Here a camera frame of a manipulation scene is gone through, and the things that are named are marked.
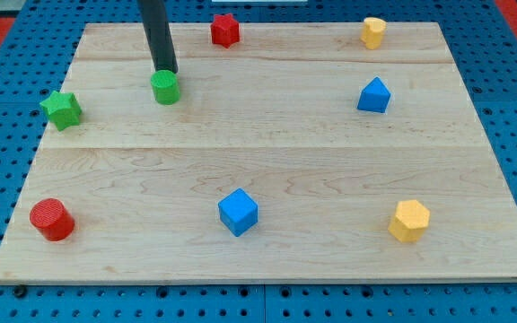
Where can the green cylinder block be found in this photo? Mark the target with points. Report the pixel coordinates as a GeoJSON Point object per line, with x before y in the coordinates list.
{"type": "Point", "coordinates": [165, 87]}

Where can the yellow hexagon block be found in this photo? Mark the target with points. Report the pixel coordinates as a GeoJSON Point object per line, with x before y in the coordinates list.
{"type": "Point", "coordinates": [410, 221]}

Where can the light wooden board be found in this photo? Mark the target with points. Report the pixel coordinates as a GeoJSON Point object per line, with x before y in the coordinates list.
{"type": "Point", "coordinates": [276, 116]}

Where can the blue cube block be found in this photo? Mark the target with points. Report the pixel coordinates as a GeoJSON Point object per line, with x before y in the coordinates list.
{"type": "Point", "coordinates": [238, 212]}

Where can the blue triangular prism block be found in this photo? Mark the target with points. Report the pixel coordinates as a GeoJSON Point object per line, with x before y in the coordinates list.
{"type": "Point", "coordinates": [375, 97]}

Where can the red star block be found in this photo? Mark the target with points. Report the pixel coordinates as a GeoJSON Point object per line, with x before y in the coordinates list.
{"type": "Point", "coordinates": [225, 30]}

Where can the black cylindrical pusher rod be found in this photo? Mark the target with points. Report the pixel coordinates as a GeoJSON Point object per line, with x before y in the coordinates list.
{"type": "Point", "coordinates": [158, 34]}

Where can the green star block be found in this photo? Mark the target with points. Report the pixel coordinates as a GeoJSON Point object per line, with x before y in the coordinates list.
{"type": "Point", "coordinates": [62, 109]}

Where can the red cylinder block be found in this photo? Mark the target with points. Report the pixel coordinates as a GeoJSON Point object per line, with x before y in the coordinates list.
{"type": "Point", "coordinates": [51, 219]}

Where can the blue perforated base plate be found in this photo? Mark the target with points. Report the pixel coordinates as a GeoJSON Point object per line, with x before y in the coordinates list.
{"type": "Point", "coordinates": [34, 58]}

